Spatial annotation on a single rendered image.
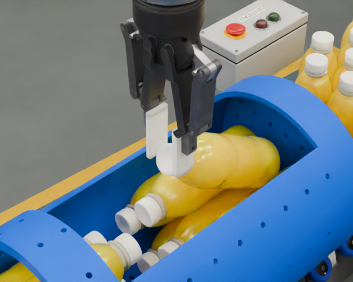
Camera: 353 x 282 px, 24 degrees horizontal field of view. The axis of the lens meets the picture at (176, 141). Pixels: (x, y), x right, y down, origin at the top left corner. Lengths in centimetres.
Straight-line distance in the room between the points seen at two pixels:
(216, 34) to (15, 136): 164
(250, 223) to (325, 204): 13
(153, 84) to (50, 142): 207
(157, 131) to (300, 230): 23
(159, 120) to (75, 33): 260
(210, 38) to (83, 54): 196
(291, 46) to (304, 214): 57
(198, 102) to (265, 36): 65
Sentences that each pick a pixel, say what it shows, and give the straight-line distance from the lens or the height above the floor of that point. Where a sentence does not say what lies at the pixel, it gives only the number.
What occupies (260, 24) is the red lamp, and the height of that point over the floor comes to 111.
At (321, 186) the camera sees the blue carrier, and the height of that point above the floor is 118.
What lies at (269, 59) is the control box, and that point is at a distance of 153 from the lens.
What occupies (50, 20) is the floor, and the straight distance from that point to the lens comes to 365.
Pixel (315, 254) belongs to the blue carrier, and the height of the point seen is 109.
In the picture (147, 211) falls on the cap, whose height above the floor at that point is 113.
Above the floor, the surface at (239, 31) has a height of 111.
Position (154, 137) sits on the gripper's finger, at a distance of 96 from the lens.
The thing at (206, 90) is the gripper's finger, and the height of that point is 140.
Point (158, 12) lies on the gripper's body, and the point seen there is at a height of 149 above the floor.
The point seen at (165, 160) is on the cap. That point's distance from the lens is 98.
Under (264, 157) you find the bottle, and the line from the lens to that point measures 109.
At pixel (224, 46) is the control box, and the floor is 110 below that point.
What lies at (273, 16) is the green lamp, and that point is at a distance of 153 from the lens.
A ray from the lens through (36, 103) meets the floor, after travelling 317.
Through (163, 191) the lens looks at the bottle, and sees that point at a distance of 111.
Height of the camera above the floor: 191
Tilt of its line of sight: 40 degrees down
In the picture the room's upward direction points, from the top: straight up
